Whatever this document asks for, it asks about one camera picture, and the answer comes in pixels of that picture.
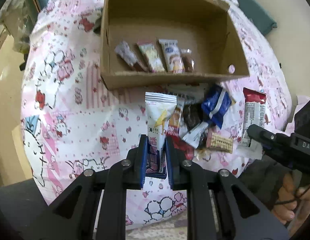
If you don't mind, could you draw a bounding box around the white yellow snack packet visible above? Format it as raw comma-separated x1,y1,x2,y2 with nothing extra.
144,92,177,179

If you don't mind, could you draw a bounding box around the dark clear-wrapped snack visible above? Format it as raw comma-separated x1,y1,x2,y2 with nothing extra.
183,103,203,131

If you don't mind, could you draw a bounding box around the brown clear-wrapped snack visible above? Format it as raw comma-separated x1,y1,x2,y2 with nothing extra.
180,49,195,73

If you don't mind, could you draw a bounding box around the grey purple snack packet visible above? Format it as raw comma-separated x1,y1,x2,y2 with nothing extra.
115,41,148,73

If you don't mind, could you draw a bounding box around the right hand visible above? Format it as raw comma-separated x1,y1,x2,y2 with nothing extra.
272,173,310,229

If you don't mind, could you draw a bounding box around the blue white snack packet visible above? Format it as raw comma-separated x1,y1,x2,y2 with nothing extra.
182,121,209,148

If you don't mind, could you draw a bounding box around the wafer biscuit packet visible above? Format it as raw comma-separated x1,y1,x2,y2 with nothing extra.
206,131,233,154

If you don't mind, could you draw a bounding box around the white red-edged snack packet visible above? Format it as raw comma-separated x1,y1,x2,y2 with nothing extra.
239,88,266,151

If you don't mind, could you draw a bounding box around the blue snack bag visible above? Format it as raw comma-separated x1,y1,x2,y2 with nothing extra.
201,84,236,129

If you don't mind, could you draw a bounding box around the pink cartoon bed sheet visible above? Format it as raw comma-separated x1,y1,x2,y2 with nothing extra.
20,0,298,240

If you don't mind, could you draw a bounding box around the pink cartoon snack packet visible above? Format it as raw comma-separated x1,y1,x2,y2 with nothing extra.
137,42,165,73

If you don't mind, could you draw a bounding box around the white cartoon boy snack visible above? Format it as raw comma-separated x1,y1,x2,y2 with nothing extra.
158,39,185,73

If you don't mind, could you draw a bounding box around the brown cardboard box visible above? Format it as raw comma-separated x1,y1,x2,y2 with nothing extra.
100,0,249,90

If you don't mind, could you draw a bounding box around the teal cushion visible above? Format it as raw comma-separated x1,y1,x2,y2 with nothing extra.
237,0,277,36

